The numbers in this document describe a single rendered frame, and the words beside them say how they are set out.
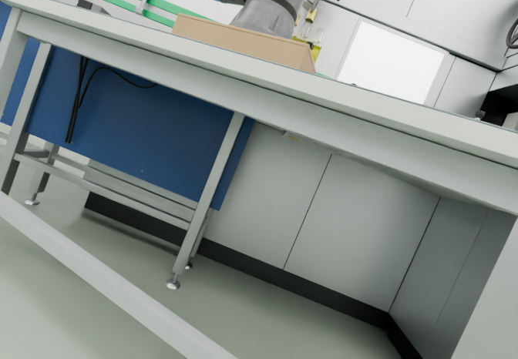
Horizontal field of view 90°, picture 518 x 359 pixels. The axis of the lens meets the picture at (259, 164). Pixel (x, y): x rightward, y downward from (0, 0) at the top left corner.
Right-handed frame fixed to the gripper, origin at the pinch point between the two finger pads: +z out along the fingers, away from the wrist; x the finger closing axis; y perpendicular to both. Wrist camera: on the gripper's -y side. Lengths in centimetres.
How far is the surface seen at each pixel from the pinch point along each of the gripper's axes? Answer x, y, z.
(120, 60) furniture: 46, 36, 52
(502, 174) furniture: 69, -38, 49
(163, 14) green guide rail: 14, 49, 27
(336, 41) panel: -12.0, -14.5, 1.2
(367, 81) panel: -12.4, -34.2, 12.0
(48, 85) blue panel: 14, 79, 67
